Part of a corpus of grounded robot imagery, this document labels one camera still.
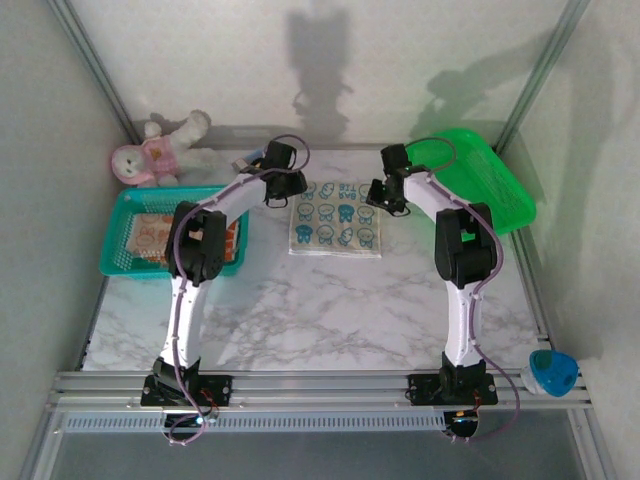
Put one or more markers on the blue bunny print towel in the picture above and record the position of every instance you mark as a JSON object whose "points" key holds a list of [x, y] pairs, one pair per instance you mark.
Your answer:
{"points": [[335, 220]]}

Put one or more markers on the orange flower print towel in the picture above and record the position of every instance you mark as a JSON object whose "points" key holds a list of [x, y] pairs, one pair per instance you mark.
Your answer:
{"points": [[232, 240]]}

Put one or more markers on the green plastic mesh basket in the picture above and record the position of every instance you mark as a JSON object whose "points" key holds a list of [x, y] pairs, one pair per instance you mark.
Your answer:
{"points": [[490, 180]]}

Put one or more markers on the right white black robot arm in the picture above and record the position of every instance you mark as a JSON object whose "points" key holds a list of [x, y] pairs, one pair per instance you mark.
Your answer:
{"points": [[465, 310]]}

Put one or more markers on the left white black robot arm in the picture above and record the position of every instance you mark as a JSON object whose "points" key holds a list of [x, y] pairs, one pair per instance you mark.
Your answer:
{"points": [[185, 310]]}

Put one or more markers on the left arm base electronics board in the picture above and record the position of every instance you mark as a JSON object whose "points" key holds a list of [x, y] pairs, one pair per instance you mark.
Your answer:
{"points": [[182, 425]]}

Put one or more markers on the right arm base electronics board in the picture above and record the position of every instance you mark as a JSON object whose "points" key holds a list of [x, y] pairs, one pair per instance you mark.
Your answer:
{"points": [[462, 425]]}

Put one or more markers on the pack of coloured markers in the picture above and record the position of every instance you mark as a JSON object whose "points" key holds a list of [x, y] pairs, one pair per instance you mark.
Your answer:
{"points": [[241, 164]]}

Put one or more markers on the white pink plush toy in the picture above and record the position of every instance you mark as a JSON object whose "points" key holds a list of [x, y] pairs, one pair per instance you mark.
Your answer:
{"points": [[155, 155]]}

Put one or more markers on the teal plastic mesh basket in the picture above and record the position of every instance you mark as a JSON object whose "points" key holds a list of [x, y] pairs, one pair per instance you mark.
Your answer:
{"points": [[150, 200]]}

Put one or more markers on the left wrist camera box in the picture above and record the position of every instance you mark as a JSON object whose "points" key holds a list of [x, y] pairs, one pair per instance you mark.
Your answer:
{"points": [[279, 156]]}

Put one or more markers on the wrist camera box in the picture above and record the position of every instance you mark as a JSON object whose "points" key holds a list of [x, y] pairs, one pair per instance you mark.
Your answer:
{"points": [[396, 157], [279, 156]]}

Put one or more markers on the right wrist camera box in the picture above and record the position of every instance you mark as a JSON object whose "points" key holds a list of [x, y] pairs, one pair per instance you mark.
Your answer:
{"points": [[396, 157]]}

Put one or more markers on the aluminium frame post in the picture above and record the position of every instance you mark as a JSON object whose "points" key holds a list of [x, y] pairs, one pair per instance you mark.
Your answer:
{"points": [[96, 70], [537, 75]]}

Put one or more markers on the aluminium table side rail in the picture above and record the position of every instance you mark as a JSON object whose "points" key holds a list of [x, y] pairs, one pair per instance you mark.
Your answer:
{"points": [[537, 320]]}

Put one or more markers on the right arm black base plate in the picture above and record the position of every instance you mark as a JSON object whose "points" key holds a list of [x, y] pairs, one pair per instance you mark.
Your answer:
{"points": [[422, 390]]}

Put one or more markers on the aluminium mounting rail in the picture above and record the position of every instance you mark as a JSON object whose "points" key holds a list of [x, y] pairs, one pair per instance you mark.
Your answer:
{"points": [[325, 390]]}

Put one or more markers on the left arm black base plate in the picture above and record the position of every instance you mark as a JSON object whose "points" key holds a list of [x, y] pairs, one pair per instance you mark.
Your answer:
{"points": [[220, 390]]}

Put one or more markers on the aluminium frame leg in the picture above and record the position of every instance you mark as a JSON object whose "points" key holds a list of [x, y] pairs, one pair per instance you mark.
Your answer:
{"points": [[40, 445], [595, 445]]}

